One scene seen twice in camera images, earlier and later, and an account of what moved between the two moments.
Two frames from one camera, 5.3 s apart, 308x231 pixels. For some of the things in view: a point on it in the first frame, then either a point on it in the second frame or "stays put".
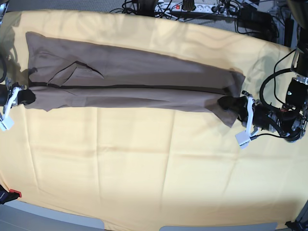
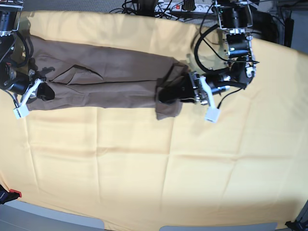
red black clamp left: [6, 196] stays put
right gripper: [264, 118] -> [215, 81]
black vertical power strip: [289, 24] stays put
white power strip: [204, 7] stays put
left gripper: [6, 91] -> [21, 82]
